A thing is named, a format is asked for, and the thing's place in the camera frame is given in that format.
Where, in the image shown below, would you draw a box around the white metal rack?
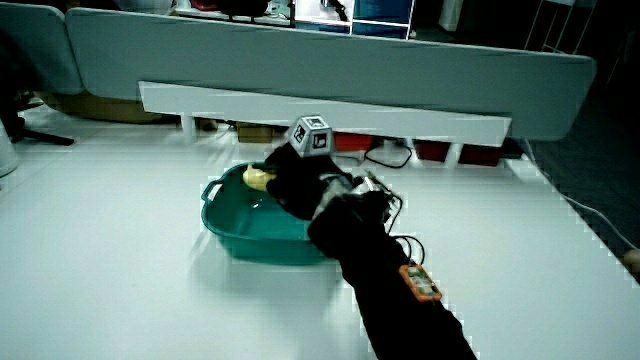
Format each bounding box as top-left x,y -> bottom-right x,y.
523,0 -> 599,56

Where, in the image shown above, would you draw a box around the red box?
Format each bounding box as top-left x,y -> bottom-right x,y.
458,144 -> 502,168
333,131 -> 377,153
413,139 -> 452,163

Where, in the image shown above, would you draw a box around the beige round object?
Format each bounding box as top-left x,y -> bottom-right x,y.
622,247 -> 640,282

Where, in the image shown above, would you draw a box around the orange sensor module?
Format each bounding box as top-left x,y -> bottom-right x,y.
398,263 -> 444,304

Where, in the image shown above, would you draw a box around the teal plastic basin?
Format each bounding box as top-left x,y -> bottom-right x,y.
200,160 -> 332,266

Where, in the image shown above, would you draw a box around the person's right hand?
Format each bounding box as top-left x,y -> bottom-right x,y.
263,114 -> 367,222

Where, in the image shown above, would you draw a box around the person's right forearm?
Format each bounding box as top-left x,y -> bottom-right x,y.
306,191 -> 479,360

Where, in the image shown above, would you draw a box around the blue and white shelf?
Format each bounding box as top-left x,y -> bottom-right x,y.
293,0 -> 417,41

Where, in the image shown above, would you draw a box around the yellow sponge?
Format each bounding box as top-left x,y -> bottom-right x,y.
242,165 -> 278,193

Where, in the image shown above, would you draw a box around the white board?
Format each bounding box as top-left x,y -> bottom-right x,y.
138,80 -> 513,148

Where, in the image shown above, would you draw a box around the large cardboard box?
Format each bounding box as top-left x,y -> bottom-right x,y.
55,91 -> 167,125

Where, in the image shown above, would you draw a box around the white cable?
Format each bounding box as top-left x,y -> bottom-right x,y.
521,139 -> 640,252

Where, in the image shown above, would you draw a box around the black stand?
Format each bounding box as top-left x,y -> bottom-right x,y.
0,29 -> 76,148

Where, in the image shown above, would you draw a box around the black looped cable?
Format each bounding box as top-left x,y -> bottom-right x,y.
363,140 -> 414,170

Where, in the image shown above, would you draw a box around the small cardboard box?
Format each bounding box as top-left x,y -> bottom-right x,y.
235,122 -> 274,145

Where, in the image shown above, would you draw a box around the black glove cables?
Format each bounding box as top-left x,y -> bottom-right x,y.
363,171 -> 427,266

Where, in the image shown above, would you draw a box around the large grey folded table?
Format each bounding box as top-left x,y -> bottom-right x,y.
64,6 -> 598,143

